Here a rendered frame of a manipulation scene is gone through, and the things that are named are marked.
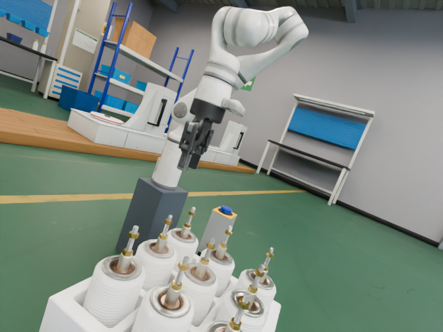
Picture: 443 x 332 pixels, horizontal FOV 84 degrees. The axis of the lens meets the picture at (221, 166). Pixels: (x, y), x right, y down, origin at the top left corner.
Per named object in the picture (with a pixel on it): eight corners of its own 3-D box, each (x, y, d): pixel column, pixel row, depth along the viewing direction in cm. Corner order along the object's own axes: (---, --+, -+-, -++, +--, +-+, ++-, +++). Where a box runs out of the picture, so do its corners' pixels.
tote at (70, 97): (56, 105, 429) (62, 84, 424) (79, 110, 465) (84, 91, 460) (71, 112, 406) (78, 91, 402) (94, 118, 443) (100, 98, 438)
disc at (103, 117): (84, 112, 240) (85, 107, 239) (111, 119, 265) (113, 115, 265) (99, 120, 224) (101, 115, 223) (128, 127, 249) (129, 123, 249)
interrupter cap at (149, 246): (170, 243, 64) (171, 240, 64) (177, 261, 57) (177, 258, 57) (141, 239, 61) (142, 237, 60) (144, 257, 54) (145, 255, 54)
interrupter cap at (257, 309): (232, 313, 47) (233, 310, 47) (227, 287, 54) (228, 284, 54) (267, 323, 48) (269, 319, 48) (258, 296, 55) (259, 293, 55)
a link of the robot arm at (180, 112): (225, 56, 78) (235, 67, 87) (164, 107, 87) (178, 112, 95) (239, 78, 76) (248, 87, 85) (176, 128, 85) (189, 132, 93)
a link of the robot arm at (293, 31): (309, 39, 78) (244, 88, 86) (293, 13, 78) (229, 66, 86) (312, 29, 70) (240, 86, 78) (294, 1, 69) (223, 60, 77)
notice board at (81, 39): (71, 43, 527) (76, 27, 523) (93, 54, 569) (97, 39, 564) (72, 43, 527) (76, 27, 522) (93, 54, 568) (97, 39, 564)
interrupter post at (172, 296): (178, 300, 45) (184, 285, 45) (173, 309, 43) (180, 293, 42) (166, 296, 45) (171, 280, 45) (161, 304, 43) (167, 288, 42)
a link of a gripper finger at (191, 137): (188, 120, 49) (181, 146, 51) (184, 120, 48) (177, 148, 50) (200, 124, 49) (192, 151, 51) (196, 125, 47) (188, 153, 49)
